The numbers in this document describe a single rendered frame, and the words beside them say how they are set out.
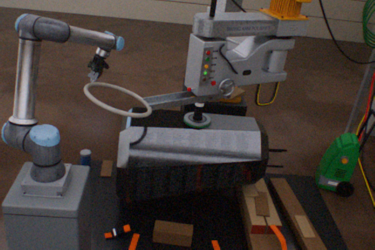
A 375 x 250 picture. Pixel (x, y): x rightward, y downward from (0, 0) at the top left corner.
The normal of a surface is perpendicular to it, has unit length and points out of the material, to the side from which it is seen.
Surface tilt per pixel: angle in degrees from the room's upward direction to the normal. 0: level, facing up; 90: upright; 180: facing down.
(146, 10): 90
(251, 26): 90
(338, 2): 90
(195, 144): 45
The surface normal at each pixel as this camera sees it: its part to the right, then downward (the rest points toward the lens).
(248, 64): 0.46, 0.45
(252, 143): 0.16, -0.30
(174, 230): 0.11, -0.88
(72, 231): 0.05, 0.46
